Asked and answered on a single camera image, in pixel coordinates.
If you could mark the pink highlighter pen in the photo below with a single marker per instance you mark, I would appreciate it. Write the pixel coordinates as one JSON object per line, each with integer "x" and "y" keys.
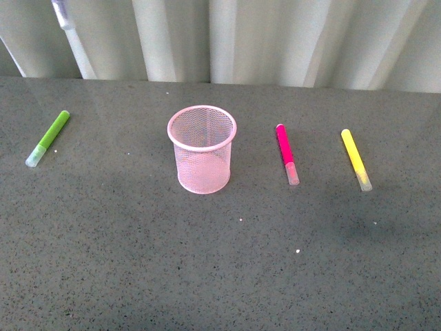
{"x": 287, "y": 156}

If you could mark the purple highlighter pen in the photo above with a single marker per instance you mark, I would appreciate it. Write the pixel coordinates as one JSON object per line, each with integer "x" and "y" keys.
{"x": 64, "y": 17}

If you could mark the pink mesh pen cup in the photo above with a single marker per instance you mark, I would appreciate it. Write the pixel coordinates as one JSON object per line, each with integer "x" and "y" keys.
{"x": 202, "y": 137}

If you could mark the yellow highlighter pen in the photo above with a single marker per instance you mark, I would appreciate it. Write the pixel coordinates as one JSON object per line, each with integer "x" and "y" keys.
{"x": 356, "y": 161}

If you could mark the green highlighter pen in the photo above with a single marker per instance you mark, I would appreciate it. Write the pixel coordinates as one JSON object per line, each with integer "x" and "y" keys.
{"x": 47, "y": 139}

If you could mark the white vertical blinds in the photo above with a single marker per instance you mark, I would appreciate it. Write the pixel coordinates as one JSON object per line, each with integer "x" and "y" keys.
{"x": 358, "y": 45}

